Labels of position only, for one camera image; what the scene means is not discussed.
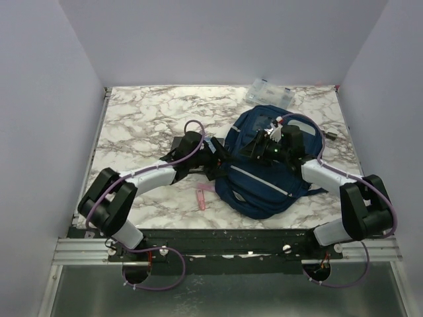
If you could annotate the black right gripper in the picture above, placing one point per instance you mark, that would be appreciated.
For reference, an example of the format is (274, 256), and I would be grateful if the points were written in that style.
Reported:
(262, 139)

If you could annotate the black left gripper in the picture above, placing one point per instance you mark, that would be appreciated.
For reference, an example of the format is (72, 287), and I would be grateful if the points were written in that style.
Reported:
(221, 156)

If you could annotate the pink highlighter pen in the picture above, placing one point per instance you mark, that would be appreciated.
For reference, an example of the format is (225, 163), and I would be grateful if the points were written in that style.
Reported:
(205, 187)

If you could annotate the navy blue student backpack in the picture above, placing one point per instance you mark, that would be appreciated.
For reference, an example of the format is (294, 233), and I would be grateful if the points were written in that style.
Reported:
(256, 190)

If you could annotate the dark blue thin notebook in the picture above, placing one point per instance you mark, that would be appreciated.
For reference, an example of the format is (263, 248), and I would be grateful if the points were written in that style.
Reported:
(176, 143)

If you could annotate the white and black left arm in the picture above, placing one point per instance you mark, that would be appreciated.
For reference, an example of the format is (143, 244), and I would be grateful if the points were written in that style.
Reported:
(107, 202)

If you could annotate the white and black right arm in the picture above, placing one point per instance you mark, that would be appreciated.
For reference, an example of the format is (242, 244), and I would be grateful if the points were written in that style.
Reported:
(365, 207)

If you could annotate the clear plastic screw organiser box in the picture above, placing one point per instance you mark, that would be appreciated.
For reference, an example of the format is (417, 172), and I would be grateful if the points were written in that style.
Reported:
(261, 92)

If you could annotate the black and white cylinder tool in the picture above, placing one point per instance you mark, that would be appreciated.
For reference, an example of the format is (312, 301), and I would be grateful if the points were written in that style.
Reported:
(330, 135)

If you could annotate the aluminium front mounting rail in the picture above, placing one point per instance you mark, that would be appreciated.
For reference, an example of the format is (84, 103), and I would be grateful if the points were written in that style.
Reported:
(183, 252)

